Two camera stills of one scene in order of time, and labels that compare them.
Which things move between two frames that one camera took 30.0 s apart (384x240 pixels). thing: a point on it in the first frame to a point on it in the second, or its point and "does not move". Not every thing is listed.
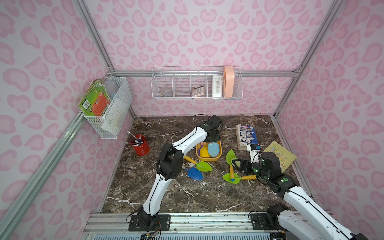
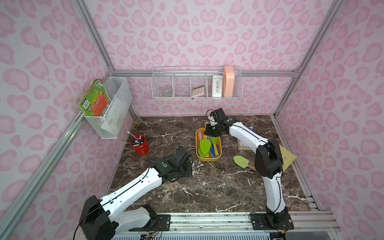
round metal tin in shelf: [166, 93] does not move
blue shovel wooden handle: [194, 173] to [212, 151]
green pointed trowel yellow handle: [200, 165] to [200, 153]
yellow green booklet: [286, 157] does not move
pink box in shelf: [229, 81] does not move
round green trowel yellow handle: [227, 176] to [205, 143]
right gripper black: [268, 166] to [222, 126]
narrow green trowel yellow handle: [230, 155] to [214, 140]
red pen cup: [140, 144] does not move
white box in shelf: [217, 86] does not move
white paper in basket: [115, 115] does not move
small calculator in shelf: [198, 91] does not move
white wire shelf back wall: [197, 83] does not move
